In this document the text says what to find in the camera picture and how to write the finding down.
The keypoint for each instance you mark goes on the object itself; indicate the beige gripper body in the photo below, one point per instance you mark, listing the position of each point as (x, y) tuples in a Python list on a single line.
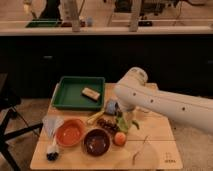
[(128, 117)]

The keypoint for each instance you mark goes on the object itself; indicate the beige block eraser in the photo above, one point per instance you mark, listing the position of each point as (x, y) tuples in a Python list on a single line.
[(90, 93)]

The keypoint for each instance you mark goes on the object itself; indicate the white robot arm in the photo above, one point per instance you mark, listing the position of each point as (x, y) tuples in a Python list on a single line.
[(131, 91)]

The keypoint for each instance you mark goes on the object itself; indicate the purple bowl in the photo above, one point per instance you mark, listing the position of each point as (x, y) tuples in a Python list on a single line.
[(96, 142)]

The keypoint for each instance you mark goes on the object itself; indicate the orange bowl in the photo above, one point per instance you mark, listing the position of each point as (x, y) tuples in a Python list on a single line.
[(70, 133)]

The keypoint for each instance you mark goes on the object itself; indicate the green leafy vegetable toy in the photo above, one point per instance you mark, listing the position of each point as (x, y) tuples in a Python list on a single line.
[(121, 125)]

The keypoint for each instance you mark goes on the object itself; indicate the dark grape bunch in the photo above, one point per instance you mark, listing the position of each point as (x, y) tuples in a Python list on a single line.
[(108, 126)]

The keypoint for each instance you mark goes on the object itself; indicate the orange fruit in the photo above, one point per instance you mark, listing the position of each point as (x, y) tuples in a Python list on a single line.
[(120, 139)]

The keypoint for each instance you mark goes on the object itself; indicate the yellow banana toy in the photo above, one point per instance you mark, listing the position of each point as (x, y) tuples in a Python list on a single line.
[(94, 117)]

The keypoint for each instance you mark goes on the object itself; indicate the green plastic tray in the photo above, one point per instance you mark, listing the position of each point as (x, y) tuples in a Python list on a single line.
[(68, 94)]

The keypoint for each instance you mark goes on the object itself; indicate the clear plastic bag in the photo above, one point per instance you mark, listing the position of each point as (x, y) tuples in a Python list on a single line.
[(51, 124)]

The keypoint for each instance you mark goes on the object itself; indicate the white brush with dark head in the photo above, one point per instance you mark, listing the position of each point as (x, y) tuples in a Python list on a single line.
[(52, 151)]

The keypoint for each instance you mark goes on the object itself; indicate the green bin in background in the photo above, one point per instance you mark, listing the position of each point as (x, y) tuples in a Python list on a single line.
[(39, 23)]

